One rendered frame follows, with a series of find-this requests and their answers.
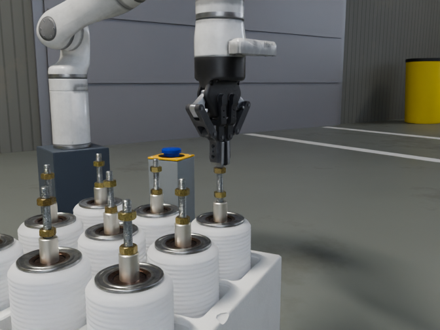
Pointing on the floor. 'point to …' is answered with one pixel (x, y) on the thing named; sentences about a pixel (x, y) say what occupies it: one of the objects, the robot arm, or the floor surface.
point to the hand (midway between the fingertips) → (219, 152)
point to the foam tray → (232, 301)
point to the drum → (422, 91)
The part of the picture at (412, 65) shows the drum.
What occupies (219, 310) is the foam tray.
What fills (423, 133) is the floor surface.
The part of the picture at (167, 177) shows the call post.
